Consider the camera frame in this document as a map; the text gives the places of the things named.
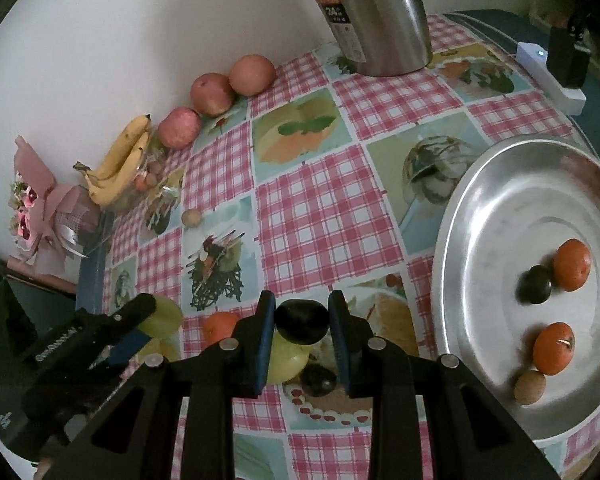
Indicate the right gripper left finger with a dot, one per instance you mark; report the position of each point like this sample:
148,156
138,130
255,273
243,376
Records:
133,434

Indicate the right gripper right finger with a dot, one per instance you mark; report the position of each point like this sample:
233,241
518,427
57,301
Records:
471,436

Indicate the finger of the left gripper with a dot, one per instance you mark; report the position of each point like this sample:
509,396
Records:
130,345
102,330

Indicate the small green mango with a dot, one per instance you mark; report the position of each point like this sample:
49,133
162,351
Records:
165,321

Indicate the orange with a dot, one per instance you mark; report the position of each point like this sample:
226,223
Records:
553,348
572,265
218,326

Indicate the brown kiwi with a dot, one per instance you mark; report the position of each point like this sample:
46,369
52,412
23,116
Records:
530,387

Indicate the large green mango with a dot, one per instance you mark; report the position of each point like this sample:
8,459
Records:
287,360

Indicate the small dark plum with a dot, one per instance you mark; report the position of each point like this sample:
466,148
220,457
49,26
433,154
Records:
535,286

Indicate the pink flower bouquet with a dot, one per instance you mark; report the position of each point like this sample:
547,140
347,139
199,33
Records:
52,221

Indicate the small brown longan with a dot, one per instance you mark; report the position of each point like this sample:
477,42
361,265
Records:
191,218

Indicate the glass fruit bowl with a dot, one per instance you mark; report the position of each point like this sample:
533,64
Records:
148,175

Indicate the lower banana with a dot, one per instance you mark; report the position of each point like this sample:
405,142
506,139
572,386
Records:
103,197

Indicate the banana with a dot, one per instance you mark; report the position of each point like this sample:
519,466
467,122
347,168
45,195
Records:
103,197
119,150

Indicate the steel round tray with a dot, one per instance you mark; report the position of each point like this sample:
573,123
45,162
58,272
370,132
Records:
519,250

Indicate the upper banana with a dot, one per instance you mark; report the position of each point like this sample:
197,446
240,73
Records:
119,150

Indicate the left red apple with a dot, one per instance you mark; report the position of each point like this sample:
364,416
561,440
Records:
180,128

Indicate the red apple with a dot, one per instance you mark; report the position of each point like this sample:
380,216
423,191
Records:
251,75
180,128
211,94

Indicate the checkered fruit tablecloth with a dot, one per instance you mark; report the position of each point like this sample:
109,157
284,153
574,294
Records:
301,188

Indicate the middle red apple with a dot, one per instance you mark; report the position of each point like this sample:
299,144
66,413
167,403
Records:
211,94

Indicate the right red apple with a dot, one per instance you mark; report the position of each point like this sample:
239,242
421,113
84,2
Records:
251,75

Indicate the white power strip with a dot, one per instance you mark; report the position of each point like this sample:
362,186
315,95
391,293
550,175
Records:
533,59

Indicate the black power adapter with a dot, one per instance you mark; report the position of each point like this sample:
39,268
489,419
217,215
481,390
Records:
568,56

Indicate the steel thermos jug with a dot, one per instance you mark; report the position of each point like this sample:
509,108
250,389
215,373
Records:
380,38

